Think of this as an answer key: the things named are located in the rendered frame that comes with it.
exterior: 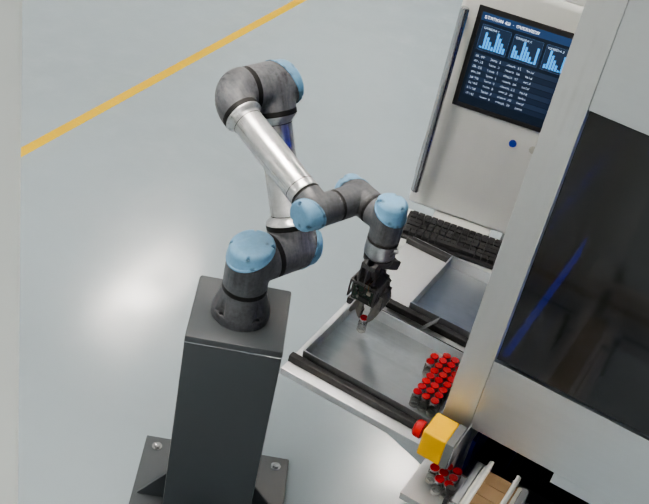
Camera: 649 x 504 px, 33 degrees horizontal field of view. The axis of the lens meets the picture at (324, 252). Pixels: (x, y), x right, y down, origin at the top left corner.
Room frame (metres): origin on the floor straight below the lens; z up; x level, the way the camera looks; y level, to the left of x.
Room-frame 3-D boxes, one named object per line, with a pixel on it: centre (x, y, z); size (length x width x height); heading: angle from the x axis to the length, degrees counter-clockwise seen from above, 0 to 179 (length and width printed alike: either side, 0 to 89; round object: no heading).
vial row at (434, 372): (1.91, -0.31, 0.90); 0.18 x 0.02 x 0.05; 156
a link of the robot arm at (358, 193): (2.08, -0.04, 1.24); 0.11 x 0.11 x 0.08; 47
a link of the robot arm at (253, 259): (2.13, 0.17, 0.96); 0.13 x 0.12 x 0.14; 137
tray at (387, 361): (1.95, -0.21, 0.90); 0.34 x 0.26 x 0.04; 66
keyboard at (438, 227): (2.62, -0.41, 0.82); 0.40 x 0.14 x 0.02; 78
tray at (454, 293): (2.22, -0.45, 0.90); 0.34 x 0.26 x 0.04; 67
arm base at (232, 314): (2.13, 0.18, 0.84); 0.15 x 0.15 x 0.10
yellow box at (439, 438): (1.63, -0.33, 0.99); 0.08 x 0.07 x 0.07; 67
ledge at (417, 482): (1.60, -0.36, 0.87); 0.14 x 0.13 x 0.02; 67
